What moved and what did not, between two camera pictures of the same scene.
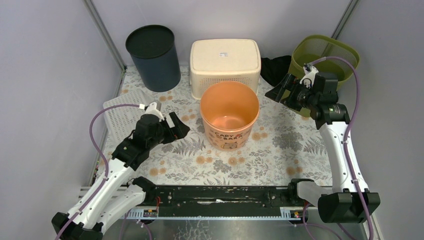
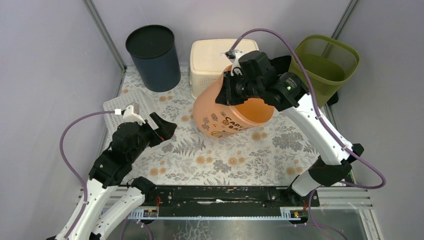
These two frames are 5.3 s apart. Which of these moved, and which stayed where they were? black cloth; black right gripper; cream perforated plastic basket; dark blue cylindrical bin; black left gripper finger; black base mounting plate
Moved: black left gripper finger; black right gripper
Stayed: cream perforated plastic basket; black base mounting plate; dark blue cylindrical bin; black cloth
